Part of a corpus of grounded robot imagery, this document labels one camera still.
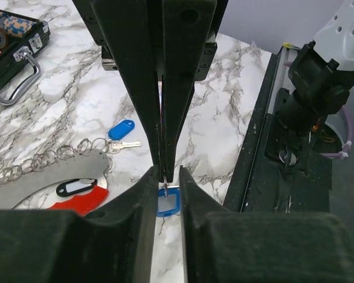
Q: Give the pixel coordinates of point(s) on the black tag on keyring tool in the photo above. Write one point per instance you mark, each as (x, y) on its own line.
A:
(74, 186)

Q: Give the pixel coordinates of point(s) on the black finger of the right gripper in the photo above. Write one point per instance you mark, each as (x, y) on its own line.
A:
(125, 28)
(186, 26)

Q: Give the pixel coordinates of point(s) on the red-handled metal keyring tool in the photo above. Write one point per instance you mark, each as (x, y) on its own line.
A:
(91, 165)

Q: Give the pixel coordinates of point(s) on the blue plastic key tag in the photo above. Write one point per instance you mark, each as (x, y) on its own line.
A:
(169, 201)

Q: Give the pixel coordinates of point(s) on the black poker chip case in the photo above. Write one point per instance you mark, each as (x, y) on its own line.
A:
(22, 38)

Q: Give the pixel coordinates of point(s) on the black mounting rail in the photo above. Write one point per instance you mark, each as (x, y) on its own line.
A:
(260, 181)

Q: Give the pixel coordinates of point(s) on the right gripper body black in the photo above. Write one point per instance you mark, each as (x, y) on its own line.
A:
(106, 50)

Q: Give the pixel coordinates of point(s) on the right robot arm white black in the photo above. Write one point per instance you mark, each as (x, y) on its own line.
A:
(322, 75)

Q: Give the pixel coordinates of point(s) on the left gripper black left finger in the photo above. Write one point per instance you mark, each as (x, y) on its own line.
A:
(114, 243)

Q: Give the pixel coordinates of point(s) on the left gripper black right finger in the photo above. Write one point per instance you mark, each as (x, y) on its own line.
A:
(224, 246)

